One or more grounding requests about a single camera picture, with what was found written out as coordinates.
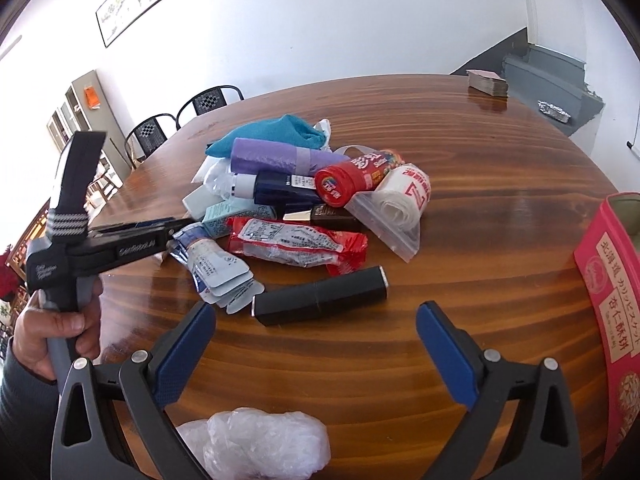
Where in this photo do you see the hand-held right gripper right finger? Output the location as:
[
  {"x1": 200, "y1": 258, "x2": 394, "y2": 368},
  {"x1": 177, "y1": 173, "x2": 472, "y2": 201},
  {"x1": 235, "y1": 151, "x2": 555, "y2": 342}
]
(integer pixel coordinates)
[{"x1": 416, "y1": 301, "x2": 583, "y2": 480}]

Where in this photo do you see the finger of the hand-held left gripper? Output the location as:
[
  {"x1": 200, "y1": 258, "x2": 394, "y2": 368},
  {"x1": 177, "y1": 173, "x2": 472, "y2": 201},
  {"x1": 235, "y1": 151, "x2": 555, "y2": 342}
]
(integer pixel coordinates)
[{"x1": 92, "y1": 216, "x2": 195, "y2": 241}]

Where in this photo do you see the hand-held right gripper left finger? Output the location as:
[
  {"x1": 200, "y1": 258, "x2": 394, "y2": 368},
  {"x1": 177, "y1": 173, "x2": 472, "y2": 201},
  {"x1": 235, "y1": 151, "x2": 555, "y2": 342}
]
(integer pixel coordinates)
[{"x1": 50, "y1": 301, "x2": 218, "y2": 480}]

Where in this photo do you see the blue white sachet bundle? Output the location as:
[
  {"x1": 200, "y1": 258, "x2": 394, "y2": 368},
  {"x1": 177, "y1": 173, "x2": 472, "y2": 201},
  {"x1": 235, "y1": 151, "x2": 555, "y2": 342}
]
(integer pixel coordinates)
[{"x1": 170, "y1": 222, "x2": 265, "y2": 315}]

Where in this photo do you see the mint green carton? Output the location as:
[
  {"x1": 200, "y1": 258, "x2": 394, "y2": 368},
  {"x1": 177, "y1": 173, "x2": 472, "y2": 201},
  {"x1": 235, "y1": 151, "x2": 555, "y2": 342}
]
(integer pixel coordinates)
[{"x1": 202, "y1": 202, "x2": 278, "y2": 238}]

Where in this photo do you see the clear zip bag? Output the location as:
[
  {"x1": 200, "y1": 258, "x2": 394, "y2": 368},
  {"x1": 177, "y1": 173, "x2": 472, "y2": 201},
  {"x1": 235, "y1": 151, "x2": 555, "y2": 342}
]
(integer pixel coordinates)
[{"x1": 344, "y1": 192, "x2": 423, "y2": 263}]

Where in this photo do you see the navy bottle with white cap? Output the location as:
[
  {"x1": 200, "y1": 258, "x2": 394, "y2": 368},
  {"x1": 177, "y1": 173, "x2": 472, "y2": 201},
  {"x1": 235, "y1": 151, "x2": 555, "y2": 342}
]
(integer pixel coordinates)
[{"x1": 231, "y1": 171, "x2": 321, "y2": 207}]

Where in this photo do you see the black tube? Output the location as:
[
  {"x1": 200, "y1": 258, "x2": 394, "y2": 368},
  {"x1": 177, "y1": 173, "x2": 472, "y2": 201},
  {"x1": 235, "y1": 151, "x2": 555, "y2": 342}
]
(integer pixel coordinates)
[{"x1": 251, "y1": 265, "x2": 388, "y2": 327}]

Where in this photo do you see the purple trash bag roll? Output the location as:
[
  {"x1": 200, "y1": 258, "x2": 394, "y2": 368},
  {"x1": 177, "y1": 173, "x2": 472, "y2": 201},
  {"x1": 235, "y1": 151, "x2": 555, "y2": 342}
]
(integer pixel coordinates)
[{"x1": 231, "y1": 137, "x2": 351, "y2": 178}]

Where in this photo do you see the red snack packet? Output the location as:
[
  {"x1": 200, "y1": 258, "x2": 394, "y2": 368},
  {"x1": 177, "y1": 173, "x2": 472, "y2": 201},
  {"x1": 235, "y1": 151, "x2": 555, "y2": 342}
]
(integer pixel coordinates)
[{"x1": 226, "y1": 217, "x2": 368, "y2": 277}]

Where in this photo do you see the teal drawstring pouch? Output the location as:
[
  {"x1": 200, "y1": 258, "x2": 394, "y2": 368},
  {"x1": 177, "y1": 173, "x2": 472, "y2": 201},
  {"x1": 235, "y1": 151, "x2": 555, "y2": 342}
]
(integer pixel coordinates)
[{"x1": 205, "y1": 115, "x2": 333, "y2": 158}]

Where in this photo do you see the pink tin box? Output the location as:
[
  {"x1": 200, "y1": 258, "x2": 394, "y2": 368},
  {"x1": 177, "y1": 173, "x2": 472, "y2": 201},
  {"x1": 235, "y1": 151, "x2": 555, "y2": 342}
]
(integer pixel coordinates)
[{"x1": 572, "y1": 192, "x2": 640, "y2": 466}]

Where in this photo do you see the brown chocolate bar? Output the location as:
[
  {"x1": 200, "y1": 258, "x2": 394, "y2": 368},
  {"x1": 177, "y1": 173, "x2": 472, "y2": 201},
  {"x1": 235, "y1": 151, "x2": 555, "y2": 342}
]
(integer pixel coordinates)
[{"x1": 282, "y1": 205, "x2": 368, "y2": 233}]

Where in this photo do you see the red candy tube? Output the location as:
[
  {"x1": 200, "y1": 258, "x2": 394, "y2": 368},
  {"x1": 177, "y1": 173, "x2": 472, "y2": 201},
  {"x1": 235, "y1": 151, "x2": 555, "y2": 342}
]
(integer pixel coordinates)
[{"x1": 314, "y1": 146, "x2": 407, "y2": 208}]

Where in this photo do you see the person's left forearm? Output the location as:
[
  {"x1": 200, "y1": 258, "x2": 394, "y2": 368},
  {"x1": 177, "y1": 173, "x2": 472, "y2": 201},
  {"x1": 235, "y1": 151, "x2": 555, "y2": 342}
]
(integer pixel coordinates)
[{"x1": 0, "y1": 335, "x2": 66, "y2": 480}]

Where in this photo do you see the wooden desktop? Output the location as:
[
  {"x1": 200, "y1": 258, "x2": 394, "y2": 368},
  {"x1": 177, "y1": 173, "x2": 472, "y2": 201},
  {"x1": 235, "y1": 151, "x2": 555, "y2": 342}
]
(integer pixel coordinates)
[{"x1": 82, "y1": 74, "x2": 640, "y2": 480}]

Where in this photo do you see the person's left hand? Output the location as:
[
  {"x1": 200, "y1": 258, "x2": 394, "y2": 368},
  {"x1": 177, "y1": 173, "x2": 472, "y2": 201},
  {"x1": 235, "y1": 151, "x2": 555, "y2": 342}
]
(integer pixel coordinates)
[{"x1": 12, "y1": 277, "x2": 104, "y2": 381}]

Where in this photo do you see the pale green box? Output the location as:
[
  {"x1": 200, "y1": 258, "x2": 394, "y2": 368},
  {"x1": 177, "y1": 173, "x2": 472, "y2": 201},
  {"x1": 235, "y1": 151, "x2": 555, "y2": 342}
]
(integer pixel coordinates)
[{"x1": 182, "y1": 185, "x2": 221, "y2": 218}]

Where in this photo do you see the wooden chair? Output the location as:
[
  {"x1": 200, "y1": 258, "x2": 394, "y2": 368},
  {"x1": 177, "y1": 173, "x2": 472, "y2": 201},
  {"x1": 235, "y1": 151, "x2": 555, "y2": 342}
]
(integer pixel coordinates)
[{"x1": 86, "y1": 160, "x2": 121, "y2": 206}]

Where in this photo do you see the black metal chair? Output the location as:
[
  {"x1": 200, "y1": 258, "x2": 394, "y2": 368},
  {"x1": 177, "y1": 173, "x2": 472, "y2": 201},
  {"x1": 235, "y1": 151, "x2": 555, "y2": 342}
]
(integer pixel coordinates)
[
  {"x1": 176, "y1": 85, "x2": 245, "y2": 128},
  {"x1": 124, "y1": 112, "x2": 177, "y2": 171}
]

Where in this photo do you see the crumpled clear plastic bag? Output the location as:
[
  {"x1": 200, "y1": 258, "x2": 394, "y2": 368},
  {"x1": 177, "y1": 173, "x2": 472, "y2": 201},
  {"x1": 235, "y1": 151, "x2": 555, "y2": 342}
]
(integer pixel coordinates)
[{"x1": 176, "y1": 407, "x2": 332, "y2": 480}]

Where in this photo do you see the grey cabinet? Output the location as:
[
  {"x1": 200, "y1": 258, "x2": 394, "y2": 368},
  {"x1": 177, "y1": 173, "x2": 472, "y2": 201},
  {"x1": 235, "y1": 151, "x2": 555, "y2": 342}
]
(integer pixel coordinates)
[{"x1": 46, "y1": 70, "x2": 126, "y2": 201}]

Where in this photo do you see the crumpled foil tray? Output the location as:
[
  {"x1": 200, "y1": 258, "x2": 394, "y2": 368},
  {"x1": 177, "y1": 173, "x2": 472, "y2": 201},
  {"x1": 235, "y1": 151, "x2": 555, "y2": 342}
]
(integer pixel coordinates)
[{"x1": 537, "y1": 100, "x2": 573, "y2": 123}]

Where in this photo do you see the deck of cards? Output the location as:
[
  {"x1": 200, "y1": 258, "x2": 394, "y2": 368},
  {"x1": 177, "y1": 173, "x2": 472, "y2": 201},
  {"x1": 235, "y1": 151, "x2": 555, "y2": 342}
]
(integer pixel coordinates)
[{"x1": 466, "y1": 69, "x2": 510, "y2": 98}]

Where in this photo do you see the grey staircase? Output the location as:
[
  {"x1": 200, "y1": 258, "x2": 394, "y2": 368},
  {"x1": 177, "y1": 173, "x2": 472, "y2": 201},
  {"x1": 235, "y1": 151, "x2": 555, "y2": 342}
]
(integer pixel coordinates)
[{"x1": 450, "y1": 25, "x2": 606, "y2": 153}]

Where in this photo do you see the framed wall painting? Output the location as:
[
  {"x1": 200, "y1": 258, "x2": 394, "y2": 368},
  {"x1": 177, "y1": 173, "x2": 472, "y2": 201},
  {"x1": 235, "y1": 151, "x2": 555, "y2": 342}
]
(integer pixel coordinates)
[{"x1": 95, "y1": 0, "x2": 177, "y2": 48}]

